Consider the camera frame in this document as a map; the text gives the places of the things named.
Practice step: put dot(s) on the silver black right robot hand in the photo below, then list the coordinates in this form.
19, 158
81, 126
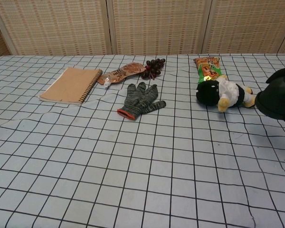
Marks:
283, 72

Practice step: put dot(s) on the dark red grape bunch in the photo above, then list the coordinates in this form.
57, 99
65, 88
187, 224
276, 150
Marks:
153, 67

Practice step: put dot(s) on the white black grid tablecloth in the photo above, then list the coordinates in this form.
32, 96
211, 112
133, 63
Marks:
133, 166

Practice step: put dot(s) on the green orange snack bag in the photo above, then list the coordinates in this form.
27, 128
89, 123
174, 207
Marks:
207, 69

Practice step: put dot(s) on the brown spouted snack pouch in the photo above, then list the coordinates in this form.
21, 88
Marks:
123, 72

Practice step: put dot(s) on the black white plush doll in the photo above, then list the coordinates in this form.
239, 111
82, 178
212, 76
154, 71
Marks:
228, 91

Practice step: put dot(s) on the grey knit work glove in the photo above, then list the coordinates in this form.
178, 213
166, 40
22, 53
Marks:
139, 102

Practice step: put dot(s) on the brown spiral notebook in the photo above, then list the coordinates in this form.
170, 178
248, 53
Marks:
71, 86

